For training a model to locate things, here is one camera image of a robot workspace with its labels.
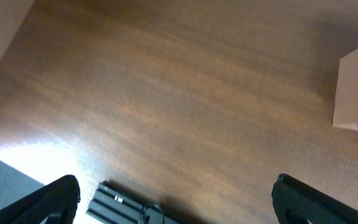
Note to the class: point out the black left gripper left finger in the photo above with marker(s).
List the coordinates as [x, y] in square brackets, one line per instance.
[56, 202]

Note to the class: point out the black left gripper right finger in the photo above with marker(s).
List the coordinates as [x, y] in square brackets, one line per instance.
[296, 202]

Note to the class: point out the black aluminium rail base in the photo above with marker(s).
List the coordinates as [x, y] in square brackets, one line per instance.
[113, 206]

